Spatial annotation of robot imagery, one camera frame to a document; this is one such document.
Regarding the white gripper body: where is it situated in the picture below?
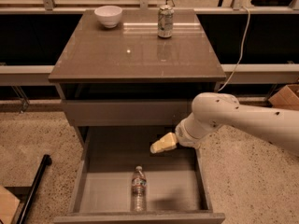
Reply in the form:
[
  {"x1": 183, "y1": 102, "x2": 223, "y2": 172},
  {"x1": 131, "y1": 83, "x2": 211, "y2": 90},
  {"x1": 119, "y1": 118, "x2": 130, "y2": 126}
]
[{"x1": 175, "y1": 121, "x2": 199, "y2": 149}]

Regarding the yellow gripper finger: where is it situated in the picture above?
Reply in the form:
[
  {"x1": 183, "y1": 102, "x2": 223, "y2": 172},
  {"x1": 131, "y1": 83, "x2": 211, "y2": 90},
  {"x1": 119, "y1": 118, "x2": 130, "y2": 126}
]
[{"x1": 150, "y1": 133, "x2": 178, "y2": 154}]

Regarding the clear plastic water bottle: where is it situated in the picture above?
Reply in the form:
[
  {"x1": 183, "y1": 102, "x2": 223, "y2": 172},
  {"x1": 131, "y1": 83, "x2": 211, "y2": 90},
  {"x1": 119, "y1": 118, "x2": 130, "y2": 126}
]
[{"x1": 131, "y1": 166, "x2": 147, "y2": 212}]

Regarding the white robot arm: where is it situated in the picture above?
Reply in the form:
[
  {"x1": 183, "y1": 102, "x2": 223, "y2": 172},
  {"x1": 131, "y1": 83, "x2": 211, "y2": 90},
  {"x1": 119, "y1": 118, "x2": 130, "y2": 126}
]
[{"x1": 150, "y1": 92, "x2": 299, "y2": 156}]

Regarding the open grey middle drawer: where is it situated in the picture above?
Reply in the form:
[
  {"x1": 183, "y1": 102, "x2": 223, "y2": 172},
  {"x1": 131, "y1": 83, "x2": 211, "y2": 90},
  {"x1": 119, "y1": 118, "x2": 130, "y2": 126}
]
[{"x1": 54, "y1": 126, "x2": 225, "y2": 224}]

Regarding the closed grey top drawer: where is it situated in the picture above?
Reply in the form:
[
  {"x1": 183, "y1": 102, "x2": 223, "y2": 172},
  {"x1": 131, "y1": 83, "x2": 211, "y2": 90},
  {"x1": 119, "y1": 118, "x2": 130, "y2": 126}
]
[{"x1": 62, "y1": 100, "x2": 191, "y2": 126}]

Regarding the grey drawer cabinet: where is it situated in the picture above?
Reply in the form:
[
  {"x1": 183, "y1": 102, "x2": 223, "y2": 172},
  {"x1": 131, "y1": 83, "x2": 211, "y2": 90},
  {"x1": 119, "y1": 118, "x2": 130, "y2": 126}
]
[{"x1": 48, "y1": 8, "x2": 227, "y2": 224}]

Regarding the cardboard box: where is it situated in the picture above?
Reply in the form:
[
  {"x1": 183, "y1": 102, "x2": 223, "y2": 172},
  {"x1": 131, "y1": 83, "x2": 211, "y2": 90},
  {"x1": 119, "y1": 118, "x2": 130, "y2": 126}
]
[{"x1": 269, "y1": 84, "x2": 299, "y2": 110}]

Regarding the green white soda can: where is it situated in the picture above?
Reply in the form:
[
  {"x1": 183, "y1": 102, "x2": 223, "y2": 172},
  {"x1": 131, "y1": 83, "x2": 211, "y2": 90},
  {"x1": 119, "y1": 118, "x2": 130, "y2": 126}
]
[{"x1": 158, "y1": 5, "x2": 174, "y2": 38}]

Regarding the black metal bar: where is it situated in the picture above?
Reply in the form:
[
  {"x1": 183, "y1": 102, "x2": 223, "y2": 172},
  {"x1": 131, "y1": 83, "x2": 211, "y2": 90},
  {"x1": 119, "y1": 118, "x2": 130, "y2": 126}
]
[{"x1": 16, "y1": 154, "x2": 52, "y2": 224}]

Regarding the white ceramic bowl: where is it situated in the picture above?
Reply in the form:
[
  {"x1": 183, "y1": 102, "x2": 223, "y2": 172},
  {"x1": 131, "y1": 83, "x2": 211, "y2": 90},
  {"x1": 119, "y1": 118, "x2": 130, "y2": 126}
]
[{"x1": 94, "y1": 6, "x2": 122, "y2": 28}]

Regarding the wooden board corner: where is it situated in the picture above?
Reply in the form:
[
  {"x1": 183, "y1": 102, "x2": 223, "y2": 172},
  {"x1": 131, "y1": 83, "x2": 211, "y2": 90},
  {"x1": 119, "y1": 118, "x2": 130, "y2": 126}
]
[{"x1": 0, "y1": 186, "x2": 20, "y2": 224}]

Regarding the white power cable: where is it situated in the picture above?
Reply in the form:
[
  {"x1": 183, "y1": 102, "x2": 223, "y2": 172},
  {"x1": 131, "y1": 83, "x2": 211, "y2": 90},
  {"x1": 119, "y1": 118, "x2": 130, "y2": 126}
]
[{"x1": 217, "y1": 6, "x2": 251, "y2": 93}]

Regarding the white horizontal rail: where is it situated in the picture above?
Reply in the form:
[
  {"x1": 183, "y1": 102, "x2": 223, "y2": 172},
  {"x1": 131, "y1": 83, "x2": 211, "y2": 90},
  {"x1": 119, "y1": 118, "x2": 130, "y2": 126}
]
[{"x1": 0, "y1": 63, "x2": 299, "y2": 86}]

